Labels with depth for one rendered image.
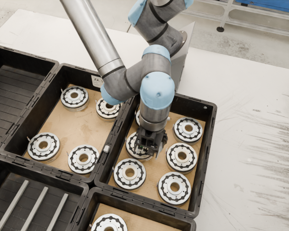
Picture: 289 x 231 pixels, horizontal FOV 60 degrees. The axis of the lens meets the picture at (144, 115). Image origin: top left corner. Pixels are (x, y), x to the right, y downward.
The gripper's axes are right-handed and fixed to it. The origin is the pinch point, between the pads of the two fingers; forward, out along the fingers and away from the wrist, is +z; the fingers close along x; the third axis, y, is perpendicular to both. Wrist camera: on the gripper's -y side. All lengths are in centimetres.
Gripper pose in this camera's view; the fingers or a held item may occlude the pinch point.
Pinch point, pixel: (150, 147)
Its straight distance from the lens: 85.8
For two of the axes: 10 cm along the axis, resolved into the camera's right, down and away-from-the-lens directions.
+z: -0.5, 5.6, 8.3
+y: -3.1, 7.8, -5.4
